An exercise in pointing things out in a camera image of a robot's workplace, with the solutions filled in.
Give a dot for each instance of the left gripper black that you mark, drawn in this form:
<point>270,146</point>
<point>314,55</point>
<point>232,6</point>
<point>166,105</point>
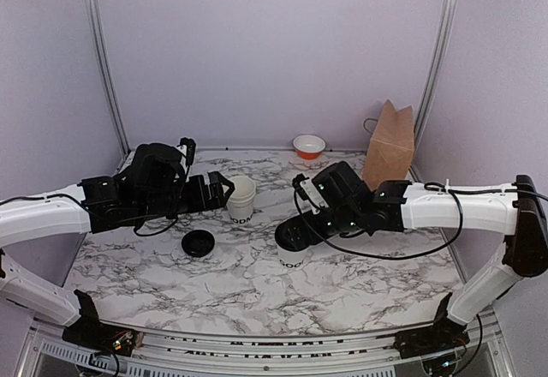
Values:
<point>217,200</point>

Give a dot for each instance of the black plastic cup lid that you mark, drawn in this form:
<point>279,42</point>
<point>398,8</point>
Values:
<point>292,235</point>

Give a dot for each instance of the brown paper bag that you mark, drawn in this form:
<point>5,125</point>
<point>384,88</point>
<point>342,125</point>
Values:
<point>391,149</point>

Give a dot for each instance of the white paper cup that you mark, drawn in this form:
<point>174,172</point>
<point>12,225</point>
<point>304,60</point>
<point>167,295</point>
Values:
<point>291,259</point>

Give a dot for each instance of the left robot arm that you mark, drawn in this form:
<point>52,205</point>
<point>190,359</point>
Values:
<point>58,214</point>

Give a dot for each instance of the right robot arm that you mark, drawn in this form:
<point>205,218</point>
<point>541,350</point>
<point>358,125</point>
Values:
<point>513,210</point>

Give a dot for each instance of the stack of white paper cups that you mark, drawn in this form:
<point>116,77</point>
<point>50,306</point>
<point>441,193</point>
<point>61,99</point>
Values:
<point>240,202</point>

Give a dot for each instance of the orange white bowl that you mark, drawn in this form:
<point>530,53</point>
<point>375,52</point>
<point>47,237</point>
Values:
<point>308,147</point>

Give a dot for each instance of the front aluminium rail base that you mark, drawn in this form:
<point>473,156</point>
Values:
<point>149,352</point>

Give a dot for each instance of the left aluminium frame post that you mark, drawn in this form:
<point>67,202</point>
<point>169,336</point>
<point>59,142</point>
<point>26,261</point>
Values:
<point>105,74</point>

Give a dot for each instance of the aluminium frame post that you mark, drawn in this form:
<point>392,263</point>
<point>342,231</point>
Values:
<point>105,74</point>
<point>440,48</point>

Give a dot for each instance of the right aluminium frame post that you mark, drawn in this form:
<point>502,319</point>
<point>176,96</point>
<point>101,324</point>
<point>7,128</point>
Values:
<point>440,48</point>

